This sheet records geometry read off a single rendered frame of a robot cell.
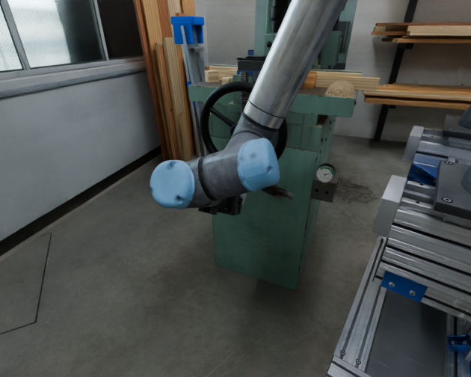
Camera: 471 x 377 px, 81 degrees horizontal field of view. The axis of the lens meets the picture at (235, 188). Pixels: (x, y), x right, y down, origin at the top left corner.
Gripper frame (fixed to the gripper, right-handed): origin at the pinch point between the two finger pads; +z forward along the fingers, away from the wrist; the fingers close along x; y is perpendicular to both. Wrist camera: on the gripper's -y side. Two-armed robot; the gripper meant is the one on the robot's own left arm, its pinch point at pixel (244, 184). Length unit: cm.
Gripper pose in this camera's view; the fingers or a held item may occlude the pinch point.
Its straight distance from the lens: 74.3
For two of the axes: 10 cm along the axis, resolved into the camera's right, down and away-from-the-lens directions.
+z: 3.5, 0.4, 9.4
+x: 9.2, 2.0, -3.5
